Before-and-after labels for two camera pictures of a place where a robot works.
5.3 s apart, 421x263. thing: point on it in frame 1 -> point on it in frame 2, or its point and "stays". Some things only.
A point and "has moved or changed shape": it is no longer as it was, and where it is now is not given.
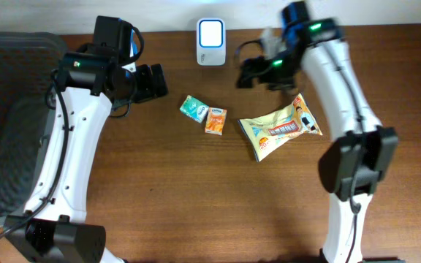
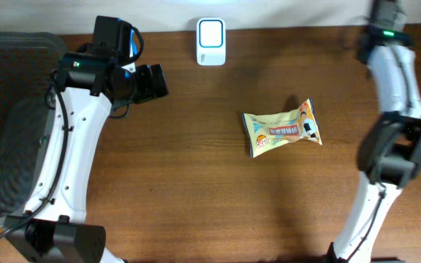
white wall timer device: x=211 y=42 stays
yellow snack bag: x=264 y=132 has moved or changed shape
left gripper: x=150 y=90 stays
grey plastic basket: x=14 y=73 stays
